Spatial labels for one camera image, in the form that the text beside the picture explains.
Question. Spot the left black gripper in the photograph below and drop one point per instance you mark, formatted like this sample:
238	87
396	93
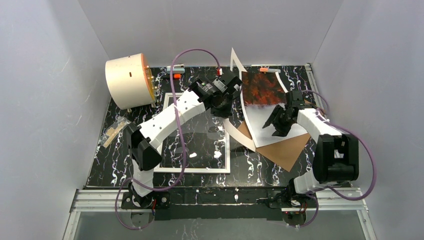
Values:
230	85

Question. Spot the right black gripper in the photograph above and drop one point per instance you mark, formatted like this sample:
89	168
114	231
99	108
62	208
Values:
284	114

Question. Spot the red autumn photo print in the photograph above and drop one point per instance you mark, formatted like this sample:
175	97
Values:
260	94

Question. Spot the brown cardboard backing board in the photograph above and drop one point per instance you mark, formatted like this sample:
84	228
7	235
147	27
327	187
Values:
283	151

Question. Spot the white picture frame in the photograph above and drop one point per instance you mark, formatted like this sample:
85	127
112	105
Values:
207	145

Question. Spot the white mat board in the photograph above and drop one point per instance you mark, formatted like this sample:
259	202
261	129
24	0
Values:
241	134

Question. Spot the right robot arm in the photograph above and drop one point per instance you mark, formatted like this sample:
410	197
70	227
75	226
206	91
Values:
306	183

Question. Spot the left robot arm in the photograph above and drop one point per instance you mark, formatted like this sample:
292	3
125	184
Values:
143	141

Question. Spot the black orange marker pen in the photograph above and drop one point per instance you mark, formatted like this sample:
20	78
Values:
174	76

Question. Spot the orange grey utility knife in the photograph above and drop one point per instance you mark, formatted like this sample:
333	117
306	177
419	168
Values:
269	70

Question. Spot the cream cylindrical drum device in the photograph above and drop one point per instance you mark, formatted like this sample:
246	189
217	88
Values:
130	81

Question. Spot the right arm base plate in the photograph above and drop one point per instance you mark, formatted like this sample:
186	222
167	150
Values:
280	199

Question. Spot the aluminium rail front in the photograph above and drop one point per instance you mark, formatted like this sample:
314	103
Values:
109	200

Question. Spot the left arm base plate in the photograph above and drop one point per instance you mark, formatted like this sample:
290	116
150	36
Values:
145	200

